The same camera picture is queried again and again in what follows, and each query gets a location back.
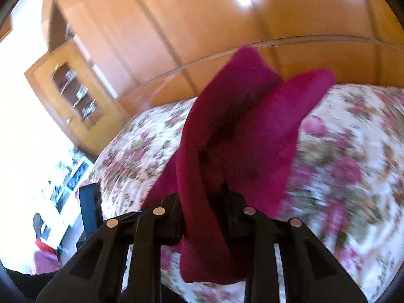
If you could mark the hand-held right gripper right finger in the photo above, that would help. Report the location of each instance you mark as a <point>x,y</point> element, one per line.
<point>235,214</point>

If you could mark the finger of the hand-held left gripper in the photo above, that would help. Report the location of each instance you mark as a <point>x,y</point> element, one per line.
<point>91,208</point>

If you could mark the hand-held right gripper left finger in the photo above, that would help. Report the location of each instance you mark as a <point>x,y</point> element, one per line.
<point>172,224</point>

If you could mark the maroon long-sleeve shirt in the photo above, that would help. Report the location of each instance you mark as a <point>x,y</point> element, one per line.
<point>202,164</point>

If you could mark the purple and red cloth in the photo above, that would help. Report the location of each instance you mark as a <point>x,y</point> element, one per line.
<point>45,260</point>

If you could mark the person's dark pants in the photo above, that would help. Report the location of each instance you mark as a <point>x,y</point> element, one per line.
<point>176,296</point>

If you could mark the wooden glass-door cabinet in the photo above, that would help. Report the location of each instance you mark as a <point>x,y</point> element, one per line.
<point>105,126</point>

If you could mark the floral bed blanket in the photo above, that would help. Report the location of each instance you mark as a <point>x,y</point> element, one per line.
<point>331,164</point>

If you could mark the wooden wardrobe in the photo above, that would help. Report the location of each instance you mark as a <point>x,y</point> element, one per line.
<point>189,22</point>

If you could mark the wall pictures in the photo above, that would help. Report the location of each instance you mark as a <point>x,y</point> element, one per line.
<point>74,176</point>

